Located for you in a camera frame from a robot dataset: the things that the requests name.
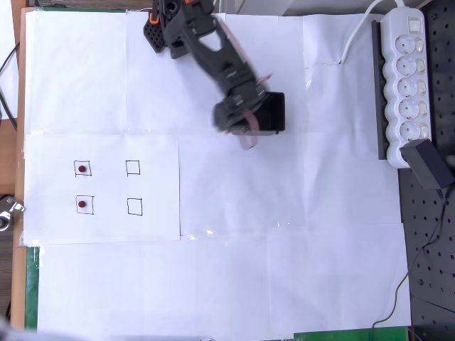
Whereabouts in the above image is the white power strip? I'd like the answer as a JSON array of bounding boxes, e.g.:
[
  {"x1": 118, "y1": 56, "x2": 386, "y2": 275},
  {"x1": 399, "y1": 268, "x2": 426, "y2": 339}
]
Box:
[{"x1": 385, "y1": 7, "x2": 432, "y2": 169}]

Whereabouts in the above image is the black pegboard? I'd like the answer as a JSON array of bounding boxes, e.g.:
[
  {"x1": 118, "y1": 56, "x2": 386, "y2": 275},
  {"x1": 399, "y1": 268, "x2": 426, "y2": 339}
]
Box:
[{"x1": 397, "y1": 0, "x2": 455, "y2": 331}]

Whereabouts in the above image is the white power cable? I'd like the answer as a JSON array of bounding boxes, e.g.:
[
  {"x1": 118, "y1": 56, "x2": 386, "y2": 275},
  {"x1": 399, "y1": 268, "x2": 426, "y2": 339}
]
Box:
[{"x1": 341, "y1": 0, "x2": 407, "y2": 65}]

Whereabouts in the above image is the metal clamp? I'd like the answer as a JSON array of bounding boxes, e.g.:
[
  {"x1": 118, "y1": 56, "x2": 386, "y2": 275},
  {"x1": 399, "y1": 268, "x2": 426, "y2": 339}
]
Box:
[{"x1": 0, "y1": 197, "x2": 26, "y2": 232}]

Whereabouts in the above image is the black power adapter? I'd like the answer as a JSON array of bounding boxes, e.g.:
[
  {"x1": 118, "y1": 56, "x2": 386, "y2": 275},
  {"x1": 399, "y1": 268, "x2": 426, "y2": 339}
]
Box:
[{"x1": 400, "y1": 139, "x2": 451, "y2": 191}]

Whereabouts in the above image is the black square bin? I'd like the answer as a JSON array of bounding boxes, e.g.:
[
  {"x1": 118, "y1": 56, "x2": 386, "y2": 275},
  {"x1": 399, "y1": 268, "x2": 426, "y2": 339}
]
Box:
[{"x1": 248, "y1": 91, "x2": 287, "y2": 136}]

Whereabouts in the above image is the green cutting mat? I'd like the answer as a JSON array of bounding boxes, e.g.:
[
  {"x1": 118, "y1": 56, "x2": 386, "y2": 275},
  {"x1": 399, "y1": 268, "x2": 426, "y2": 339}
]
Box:
[{"x1": 23, "y1": 5, "x2": 409, "y2": 341}]

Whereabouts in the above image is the black rail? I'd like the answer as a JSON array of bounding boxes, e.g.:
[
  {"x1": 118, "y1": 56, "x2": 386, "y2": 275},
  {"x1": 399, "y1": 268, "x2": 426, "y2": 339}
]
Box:
[{"x1": 371, "y1": 20, "x2": 388, "y2": 161}]

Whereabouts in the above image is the white paper with drawn squares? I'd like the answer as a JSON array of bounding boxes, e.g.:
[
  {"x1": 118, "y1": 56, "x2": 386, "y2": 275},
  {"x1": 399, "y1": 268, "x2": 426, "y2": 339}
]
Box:
[{"x1": 23, "y1": 134, "x2": 181, "y2": 245}]

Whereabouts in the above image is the thin black cable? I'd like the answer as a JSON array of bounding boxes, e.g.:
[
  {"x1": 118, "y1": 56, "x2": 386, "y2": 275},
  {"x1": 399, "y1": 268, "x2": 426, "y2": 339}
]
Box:
[{"x1": 370, "y1": 190, "x2": 449, "y2": 341}]

